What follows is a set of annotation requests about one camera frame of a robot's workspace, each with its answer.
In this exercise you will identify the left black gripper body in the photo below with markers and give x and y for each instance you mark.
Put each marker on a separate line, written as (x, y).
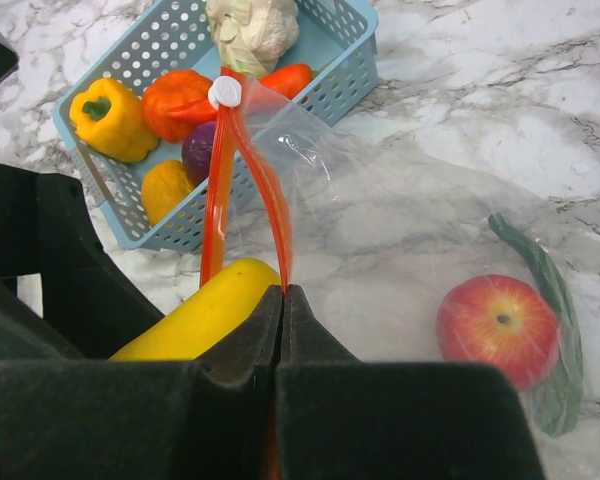
(61, 295)

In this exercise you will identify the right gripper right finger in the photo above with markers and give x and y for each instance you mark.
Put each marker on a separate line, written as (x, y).
(340, 418)

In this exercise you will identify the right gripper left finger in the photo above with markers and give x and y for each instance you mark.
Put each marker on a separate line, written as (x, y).
(201, 419)

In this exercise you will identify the yellow lemon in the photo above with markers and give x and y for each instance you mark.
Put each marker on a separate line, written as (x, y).
(208, 316)

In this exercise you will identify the clear zip top bag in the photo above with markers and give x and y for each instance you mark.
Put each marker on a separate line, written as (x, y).
(378, 237)

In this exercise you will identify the red apple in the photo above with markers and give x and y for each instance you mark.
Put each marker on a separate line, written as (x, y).
(501, 321)

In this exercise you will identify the blue plastic basket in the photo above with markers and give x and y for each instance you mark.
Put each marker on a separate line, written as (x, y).
(336, 37)

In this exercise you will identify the yellow bell pepper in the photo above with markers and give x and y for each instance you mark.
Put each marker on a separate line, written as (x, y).
(108, 117)

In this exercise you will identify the yellow orange potato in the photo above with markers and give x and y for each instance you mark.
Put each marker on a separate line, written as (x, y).
(163, 188)

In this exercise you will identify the purple cabbage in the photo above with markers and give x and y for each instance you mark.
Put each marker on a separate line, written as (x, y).
(197, 151)

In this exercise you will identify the orange pumpkin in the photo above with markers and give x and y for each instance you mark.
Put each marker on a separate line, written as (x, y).
(172, 90)

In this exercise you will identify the white cauliflower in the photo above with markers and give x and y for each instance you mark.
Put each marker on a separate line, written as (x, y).
(252, 35)

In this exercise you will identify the red chili pepper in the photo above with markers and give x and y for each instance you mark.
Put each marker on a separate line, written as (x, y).
(287, 81)

